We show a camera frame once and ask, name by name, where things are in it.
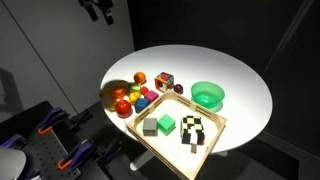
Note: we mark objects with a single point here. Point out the pink cube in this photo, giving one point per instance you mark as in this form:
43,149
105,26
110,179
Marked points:
151,96

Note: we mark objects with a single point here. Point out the yellow lemon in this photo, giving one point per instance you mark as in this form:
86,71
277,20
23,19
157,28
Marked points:
108,103

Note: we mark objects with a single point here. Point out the black yellow checkered plush cube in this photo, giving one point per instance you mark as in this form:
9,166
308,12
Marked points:
192,130

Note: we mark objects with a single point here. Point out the black perforated board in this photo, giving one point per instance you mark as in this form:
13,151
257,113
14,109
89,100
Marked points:
46,153

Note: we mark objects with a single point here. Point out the dark red plum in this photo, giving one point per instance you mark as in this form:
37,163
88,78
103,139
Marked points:
178,88

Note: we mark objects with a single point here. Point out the grey cube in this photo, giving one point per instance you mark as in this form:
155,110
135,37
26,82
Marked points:
150,126

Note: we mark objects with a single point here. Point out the black clamp knob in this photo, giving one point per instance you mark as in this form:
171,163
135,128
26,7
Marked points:
81,117

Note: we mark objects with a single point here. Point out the green plastic bowl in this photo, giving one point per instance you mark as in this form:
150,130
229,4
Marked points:
207,95

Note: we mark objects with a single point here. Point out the wooden crate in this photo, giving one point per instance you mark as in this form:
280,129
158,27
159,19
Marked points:
173,150

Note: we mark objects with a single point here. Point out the blue cube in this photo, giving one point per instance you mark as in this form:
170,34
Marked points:
141,104

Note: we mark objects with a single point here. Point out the small yellow apple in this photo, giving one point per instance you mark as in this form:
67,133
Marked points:
134,97

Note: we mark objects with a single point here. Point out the yellow banana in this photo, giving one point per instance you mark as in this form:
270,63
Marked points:
111,85

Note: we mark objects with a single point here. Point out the orange multicolour plush cube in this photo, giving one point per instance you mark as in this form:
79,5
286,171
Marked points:
164,81

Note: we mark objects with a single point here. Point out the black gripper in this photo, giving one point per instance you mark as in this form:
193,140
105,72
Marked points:
96,2

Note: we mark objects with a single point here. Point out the white rounded lamp head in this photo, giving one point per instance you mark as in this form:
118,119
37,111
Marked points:
10,164

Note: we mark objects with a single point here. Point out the green cube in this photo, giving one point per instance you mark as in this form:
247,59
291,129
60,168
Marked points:
166,124

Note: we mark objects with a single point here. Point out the orange red cube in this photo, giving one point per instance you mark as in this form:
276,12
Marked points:
118,93

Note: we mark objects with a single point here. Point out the orange fruit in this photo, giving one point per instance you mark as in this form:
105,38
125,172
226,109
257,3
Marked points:
140,77
144,90

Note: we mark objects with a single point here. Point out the purple orange spring clamp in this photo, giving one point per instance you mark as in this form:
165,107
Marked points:
76,154
51,120

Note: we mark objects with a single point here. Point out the red apple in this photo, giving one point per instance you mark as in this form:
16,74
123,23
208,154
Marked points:
123,108

